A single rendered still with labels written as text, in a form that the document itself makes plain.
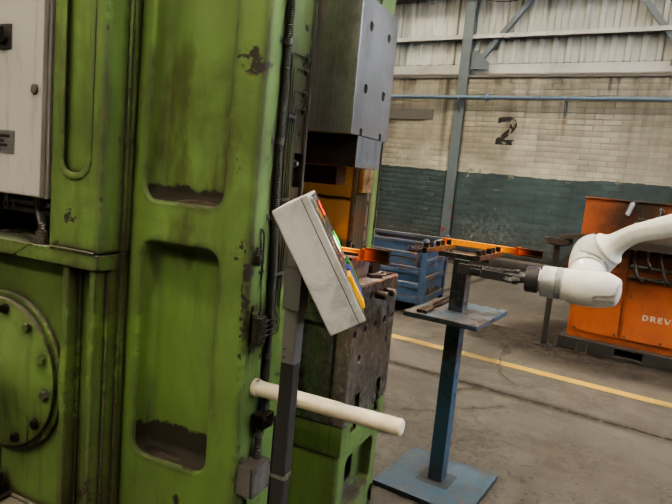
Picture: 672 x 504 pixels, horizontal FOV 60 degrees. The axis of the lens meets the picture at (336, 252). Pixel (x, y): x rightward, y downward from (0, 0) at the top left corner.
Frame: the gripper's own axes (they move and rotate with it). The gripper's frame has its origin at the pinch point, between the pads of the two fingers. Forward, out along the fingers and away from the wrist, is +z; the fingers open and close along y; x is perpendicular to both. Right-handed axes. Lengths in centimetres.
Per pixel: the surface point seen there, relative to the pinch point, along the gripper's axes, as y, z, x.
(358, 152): -11.1, 35.1, 31.7
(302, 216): -74, 19, 16
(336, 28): -18, 43, 66
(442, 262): 412, 112, -56
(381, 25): -3, 35, 71
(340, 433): -16, 30, -55
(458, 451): 91, 13, -100
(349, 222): 22, 50, 7
